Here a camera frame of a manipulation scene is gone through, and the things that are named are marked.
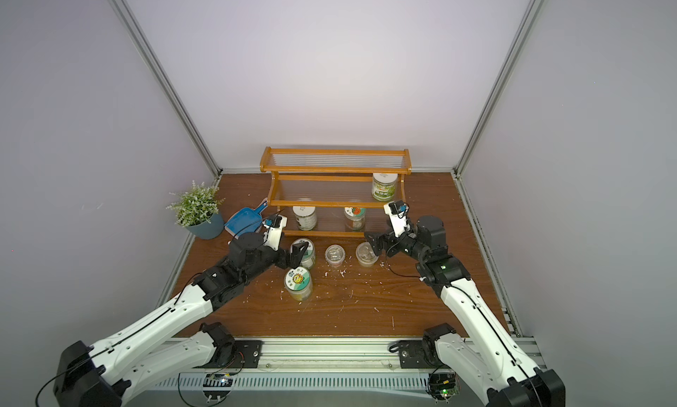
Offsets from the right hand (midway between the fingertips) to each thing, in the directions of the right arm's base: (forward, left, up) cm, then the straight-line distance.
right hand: (380, 221), depth 74 cm
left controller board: (-39, +46, -26) cm, 65 cm away
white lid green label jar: (+15, -2, -1) cm, 15 cm away
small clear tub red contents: (-2, +14, -18) cm, 23 cm away
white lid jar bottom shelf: (+10, +25, -13) cm, 30 cm away
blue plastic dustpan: (+15, +52, -22) cm, 58 cm away
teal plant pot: (+6, +60, -15) cm, 62 cm away
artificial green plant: (+9, +62, -6) cm, 63 cm away
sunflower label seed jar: (-14, +25, -14) cm, 32 cm away
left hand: (-4, +24, -4) cm, 25 cm away
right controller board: (-37, -16, -24) cm, 47 cm away
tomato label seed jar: (+11, +8, -15) cm, 20 cm away
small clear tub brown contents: (-2, +4, -18) cm, 19 cm away
